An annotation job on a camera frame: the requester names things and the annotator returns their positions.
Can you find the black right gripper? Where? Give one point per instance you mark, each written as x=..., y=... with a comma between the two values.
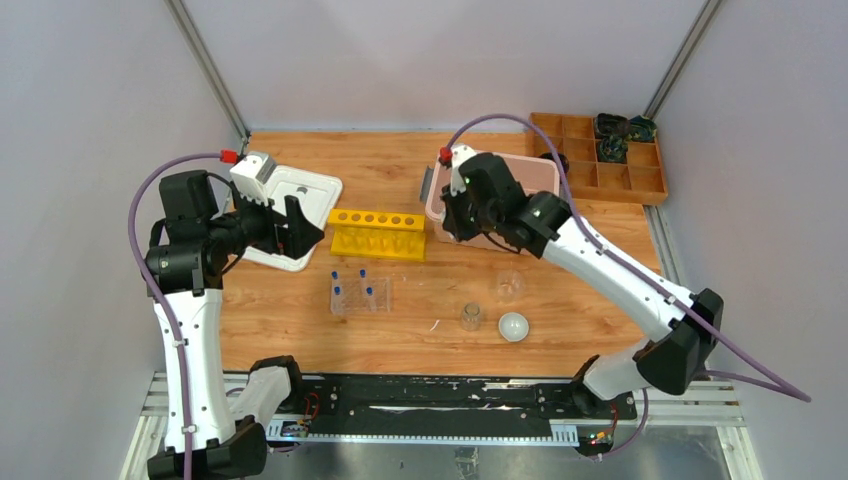
x=453, y=222

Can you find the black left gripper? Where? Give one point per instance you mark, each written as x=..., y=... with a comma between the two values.
x=284, y=228

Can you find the yellow test tube rack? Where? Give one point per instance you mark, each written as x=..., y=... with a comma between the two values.
x=379, y=235

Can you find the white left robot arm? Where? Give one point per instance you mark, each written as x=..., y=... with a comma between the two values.
x=207, y=436

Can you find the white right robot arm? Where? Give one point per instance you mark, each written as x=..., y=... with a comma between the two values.
x=677, y=324

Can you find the white plastic box lid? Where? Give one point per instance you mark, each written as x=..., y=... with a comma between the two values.
x=318, y=195

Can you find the pink plastic storage bin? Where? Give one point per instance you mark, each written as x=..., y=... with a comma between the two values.
x=530, y=172

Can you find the black round object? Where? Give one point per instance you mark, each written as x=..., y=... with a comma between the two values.
x=559, y=160

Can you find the clear glass beaker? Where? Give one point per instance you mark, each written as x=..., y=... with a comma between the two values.
x=509, y=286

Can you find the clear well plate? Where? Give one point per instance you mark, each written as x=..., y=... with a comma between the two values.
x=354, y=297

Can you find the small glass jar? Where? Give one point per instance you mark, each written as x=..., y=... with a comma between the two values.
x=471, y=317

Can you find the white ceramic dish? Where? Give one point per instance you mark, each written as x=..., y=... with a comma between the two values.
x=513, y=327

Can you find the wooden compartment organizer tray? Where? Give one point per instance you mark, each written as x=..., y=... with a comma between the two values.
x=639, y=178

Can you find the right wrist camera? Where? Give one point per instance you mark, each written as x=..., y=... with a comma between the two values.
x=452, y=158

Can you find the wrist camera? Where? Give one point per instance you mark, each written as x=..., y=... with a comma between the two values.
x=452, y=158
x=250, y=174

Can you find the grey bin handle clip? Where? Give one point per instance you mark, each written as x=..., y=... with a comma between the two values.
x=426, y=184

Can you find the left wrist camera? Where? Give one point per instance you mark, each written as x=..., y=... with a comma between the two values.
x=250, y=174

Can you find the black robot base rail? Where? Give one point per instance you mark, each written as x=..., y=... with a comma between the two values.
x=447, y=410

